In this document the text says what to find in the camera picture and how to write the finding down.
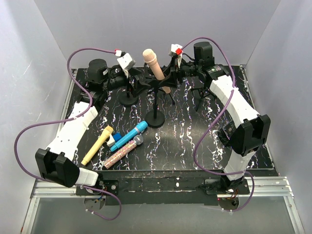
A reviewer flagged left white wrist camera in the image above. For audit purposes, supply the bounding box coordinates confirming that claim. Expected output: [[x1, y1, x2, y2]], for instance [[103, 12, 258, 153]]
[[117, 53, 136, 78]]

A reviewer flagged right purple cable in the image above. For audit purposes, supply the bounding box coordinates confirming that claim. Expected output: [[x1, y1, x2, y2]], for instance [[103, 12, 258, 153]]
[[180, 37, 255, 212]]

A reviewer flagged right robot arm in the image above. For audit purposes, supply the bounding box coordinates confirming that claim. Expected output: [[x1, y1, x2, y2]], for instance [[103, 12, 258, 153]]
[[158, 41, 271, 194]]

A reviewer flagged cream yellow microphone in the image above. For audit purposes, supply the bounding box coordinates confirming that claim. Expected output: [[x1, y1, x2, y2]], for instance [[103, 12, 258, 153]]
[[81, 126, 114, 166]]

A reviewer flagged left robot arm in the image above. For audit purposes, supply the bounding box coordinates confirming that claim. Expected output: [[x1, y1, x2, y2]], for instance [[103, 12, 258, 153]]
[[35, 58, 125, 195]]

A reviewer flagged blue and white block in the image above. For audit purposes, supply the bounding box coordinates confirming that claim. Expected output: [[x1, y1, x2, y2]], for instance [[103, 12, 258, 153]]
[[106, 133, 122, 147]]

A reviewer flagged black tripod shock-mount stand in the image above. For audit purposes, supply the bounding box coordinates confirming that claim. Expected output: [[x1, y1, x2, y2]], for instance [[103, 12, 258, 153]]
[[144, 74, 176, 105]]

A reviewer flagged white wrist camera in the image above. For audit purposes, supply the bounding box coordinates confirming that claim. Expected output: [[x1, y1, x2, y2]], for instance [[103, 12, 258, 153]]
[[117, 53, 136, 78], [168, 44, 183, 68]]

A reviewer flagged black round-base mic stand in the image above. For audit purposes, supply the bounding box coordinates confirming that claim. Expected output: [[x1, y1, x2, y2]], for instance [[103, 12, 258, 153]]
[[118, 78, 138, 107]]

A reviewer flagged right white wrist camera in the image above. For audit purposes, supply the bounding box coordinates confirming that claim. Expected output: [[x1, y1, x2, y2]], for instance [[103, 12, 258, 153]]
[[168, 44, 183, 68]]

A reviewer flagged pink microphone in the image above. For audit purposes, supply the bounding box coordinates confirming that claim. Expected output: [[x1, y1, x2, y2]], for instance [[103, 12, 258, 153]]
[[142, 49, 165, 80]]

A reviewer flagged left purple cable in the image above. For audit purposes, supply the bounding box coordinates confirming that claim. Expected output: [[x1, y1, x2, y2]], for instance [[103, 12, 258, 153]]
[[14, 47, 125, 221]]

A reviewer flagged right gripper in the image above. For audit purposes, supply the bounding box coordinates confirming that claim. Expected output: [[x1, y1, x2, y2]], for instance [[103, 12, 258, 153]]
[[158, 57, 201, 89]]

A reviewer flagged cyan blue microphone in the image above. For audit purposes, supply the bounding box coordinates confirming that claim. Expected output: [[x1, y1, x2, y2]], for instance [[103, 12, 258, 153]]
[[110, 121, 148, 152]]

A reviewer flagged glitter rhinestone microphone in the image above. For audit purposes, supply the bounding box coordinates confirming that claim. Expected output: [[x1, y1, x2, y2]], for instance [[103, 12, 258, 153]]
[[104, 135, 144, 169]]

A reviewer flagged purple cable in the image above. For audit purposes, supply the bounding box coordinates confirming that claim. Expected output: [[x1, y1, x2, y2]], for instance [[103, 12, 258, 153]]
[[180, 37, 255, 212], [14, 47, 125, 221]]

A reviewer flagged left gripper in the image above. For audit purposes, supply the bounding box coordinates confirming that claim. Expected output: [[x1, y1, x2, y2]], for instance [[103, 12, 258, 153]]
[[102, 67, 151, 97]]

